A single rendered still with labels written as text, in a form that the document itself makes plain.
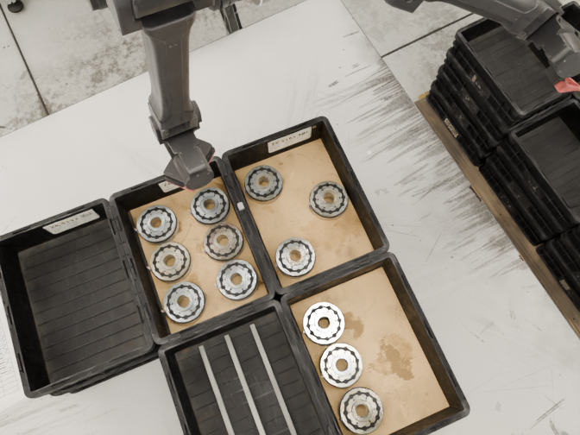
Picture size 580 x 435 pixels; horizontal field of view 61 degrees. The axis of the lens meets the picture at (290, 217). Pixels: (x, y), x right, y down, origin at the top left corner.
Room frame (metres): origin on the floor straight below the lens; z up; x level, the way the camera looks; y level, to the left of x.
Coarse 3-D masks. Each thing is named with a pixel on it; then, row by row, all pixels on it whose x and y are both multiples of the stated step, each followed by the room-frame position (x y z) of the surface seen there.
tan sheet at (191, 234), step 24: (192, 192) 0.47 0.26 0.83; (192, 216) 0.40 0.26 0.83; (144, 240) 0.34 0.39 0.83; (192, 240) 0.34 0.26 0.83; (168, 264) 0.27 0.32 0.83; (192, 264) 0.27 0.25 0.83; (216, 264) 0.27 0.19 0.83; (168, 288) 0.21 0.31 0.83; (216, 288) 0.21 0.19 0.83; (264, 288) 0.21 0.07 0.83; (216, 312) 0.15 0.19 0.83
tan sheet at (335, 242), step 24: (312, 144) 0.61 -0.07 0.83; (240, 168) 0.54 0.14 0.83; (288, 168) 0.54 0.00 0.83; (312, 168) 0.54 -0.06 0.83; (288, 192) 0.47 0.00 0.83; (264, 216) 0.40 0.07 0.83; (288, 216) 0.40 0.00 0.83; (312, 216) 0.40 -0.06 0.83; (264, 240) 0.33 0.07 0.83; (312, 240) 0.33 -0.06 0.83; (336, 240) 0.33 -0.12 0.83; (360, 240) 0.33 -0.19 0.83; (336, 264) 0.27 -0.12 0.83
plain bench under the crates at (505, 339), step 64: (320, 0) 1.22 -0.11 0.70; (192, 64) 0.97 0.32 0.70; (256, 64) 0.97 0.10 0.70; (320, 64) 0.97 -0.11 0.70; (384, 64) 0.97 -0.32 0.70; (64, 128) 0.74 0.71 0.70; (128, 128) 0.74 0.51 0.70; (256, 128) 0.74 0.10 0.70; (384, 128) 0.73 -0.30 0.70; (0, 192) 0.53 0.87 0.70; (64, 192) 0.52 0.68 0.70; (384, 192) 0.51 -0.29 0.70; (448, 192) 0.51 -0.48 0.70; (448, 256) 0.32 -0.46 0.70; (512, 256) 0.31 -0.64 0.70; (448, 320) 0.13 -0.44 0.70; (512, 320) 0.13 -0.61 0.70; (128, 384) -0.03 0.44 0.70; (512, 384) -0.03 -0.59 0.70; (576, 384) -0.04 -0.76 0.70
